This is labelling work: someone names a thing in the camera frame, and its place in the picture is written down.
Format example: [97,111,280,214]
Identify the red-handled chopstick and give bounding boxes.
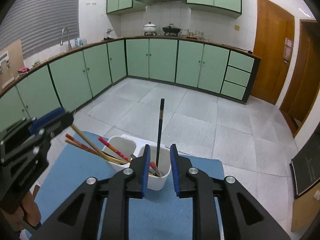
[65,134,98,155]
[150,161,163,177]
[98,137,131,163]

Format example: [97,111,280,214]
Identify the black chopstick silver band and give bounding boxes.
[156,98,165,166]

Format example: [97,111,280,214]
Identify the bamboo chopstick red-pattern end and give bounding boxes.
[65,138,127,165]

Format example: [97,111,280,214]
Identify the green lower kitchen cabinets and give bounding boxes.
[1,36,260,129]

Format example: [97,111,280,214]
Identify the kitchen faucet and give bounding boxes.
[60,27,72,50]

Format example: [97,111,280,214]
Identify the person's left hand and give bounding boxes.
[17,191,41,230]

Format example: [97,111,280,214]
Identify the white container right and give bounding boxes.
[134,144,171,191]

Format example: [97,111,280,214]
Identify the white container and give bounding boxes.
[103,136,137,172]
[134,144,171,191]

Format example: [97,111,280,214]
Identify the white container left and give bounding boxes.
[103,136,137,172]

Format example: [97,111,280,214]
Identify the blue table cloth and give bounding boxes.
[24,130,225,240]

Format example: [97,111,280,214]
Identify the cardboard box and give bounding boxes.
[0,40,24,90]

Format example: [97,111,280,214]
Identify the grey window blind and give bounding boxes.
[1,0,80,58]

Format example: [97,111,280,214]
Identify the black oven appliance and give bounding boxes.
[290,132,319,199]

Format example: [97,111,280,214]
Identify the white cooking pot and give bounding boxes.
[143,22,157,36]

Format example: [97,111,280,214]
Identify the black wok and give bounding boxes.
[162,24,181,36]

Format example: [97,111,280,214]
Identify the wooden door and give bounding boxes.
[251,0,295,105]

